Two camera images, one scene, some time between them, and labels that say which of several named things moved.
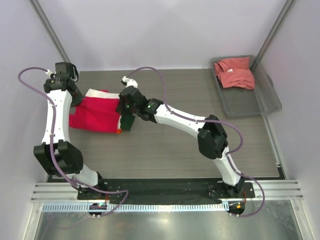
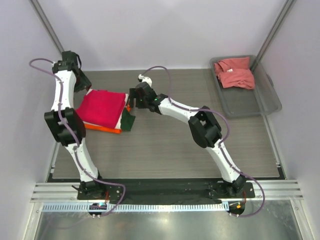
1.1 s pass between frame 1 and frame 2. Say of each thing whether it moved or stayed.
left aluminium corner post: stayed
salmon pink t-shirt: stayed
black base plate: stayed
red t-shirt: moved
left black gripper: moved
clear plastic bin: stayed
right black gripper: moved
